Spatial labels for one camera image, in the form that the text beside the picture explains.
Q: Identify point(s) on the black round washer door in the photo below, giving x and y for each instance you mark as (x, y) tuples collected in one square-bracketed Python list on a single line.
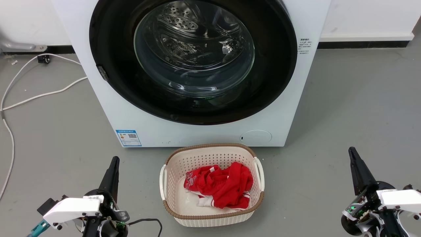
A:
[(111, 49)]

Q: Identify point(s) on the small printed text sticker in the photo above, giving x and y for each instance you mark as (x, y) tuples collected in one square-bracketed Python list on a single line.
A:
[(304, 46)]

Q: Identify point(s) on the blue energy label sticker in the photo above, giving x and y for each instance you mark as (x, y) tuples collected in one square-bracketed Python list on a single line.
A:
[(129, 138)]

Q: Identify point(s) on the steel perforated washer drum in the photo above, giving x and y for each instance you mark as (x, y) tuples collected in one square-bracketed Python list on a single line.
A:
[(184, 19)]

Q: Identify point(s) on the round white filter cover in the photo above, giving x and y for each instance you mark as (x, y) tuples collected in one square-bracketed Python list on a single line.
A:
[(256, 137)]

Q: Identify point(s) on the white laundry basket brown rim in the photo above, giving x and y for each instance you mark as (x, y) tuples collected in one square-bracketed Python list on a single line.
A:
[(197, 158)]

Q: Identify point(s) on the white front-load washing machine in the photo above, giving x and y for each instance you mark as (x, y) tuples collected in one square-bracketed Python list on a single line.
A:
[(151, 133)]

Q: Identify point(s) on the red and white garment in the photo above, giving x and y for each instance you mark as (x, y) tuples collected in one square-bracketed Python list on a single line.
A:
[(227, 184)]

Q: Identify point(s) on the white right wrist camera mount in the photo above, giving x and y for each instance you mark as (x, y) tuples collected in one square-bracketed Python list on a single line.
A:
[(403, 199)]

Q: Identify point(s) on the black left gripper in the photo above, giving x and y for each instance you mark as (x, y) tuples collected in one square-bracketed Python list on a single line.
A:
[(107, 210)]

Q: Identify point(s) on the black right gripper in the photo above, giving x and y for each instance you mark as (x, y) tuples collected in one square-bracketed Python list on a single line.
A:
[(365, 214)]

